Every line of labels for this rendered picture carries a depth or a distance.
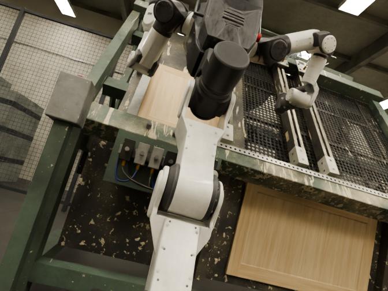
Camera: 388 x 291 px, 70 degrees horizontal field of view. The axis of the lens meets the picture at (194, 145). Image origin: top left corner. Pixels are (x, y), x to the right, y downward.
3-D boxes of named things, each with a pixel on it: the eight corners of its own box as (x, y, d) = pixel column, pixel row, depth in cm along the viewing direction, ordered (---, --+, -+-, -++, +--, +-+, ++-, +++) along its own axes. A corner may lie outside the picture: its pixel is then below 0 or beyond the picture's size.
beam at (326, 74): (131, 16, 210) (133, 3, 203) (134, 11, 217) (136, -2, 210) (375, 107, 246) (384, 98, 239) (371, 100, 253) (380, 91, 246)
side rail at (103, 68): (73, 112, 137) (73, 94, 130) (130, 23, 215) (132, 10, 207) (85, 116, 138) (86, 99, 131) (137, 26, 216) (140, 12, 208)
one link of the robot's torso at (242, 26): (280, 52, 92) (280, -5, 111) (183, 15, 87) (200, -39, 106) (242, 105, 117) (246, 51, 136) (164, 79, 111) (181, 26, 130)
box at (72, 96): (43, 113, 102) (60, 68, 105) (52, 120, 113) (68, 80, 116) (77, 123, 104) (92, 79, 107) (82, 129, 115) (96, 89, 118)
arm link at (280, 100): (284, 116, 156) (295, 115, 144) (269, 111, 154) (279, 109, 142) (290, 95, 156) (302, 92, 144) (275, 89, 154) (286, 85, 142)
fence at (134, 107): (125, 119, 137) (126, 113, 134) (159, 36, 204) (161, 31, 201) (134, 122, 138) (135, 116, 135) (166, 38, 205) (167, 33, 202)
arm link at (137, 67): (157, 43, 141) (145, 78, 140) (139, 32, 136) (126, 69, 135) (165, 38, 132) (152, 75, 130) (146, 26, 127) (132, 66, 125)
